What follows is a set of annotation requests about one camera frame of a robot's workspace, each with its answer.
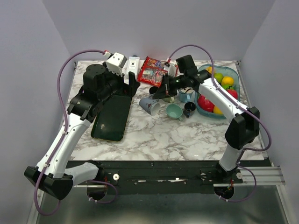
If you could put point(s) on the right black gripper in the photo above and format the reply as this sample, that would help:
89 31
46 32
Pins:
165 87

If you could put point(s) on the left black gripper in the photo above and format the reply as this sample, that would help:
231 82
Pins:
129 89

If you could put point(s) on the grey blue mug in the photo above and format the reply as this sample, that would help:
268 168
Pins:
150 105

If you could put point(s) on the light blue mug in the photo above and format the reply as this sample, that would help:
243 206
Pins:
185 95

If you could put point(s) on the green teal mug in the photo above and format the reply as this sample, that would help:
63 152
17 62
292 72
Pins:
174 111

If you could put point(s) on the dark blue mug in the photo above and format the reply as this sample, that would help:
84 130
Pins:
189 109

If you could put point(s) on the brown striped mug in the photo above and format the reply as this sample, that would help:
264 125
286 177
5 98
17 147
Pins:
153 90

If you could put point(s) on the light green mug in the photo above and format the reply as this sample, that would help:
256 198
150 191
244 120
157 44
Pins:
169 100

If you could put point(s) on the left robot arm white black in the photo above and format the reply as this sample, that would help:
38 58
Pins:
100 87

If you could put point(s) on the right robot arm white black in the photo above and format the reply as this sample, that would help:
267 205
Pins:
243 125

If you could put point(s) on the red snack bag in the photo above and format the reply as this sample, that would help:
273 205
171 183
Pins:
152 71

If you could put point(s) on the white power strip box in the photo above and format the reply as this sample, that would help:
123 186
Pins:
132 65

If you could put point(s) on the red dragon fruit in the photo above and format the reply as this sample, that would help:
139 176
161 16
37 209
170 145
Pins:
205 104

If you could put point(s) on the dark green tray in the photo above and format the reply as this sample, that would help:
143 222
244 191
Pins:
111 122

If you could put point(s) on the yellow lemon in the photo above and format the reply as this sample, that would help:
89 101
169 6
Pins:
217 111

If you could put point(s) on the green lime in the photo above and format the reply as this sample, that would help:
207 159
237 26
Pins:
218 76

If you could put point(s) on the green apple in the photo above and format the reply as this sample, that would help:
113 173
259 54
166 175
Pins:
228 87

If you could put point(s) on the yellow orange fruit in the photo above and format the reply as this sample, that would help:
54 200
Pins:
227 81

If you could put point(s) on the teal plastic fruit bowl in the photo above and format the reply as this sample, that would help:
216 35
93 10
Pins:
226 71

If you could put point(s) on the red apple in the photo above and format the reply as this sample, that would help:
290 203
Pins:
233 93

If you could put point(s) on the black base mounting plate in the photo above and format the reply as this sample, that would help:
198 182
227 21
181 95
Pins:
167 177

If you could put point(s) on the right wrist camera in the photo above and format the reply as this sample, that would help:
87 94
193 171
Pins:
171 69

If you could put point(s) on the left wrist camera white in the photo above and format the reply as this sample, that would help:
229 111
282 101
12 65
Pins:
115 62

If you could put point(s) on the aluminium rail frame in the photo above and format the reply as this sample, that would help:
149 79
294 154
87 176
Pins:
257 200

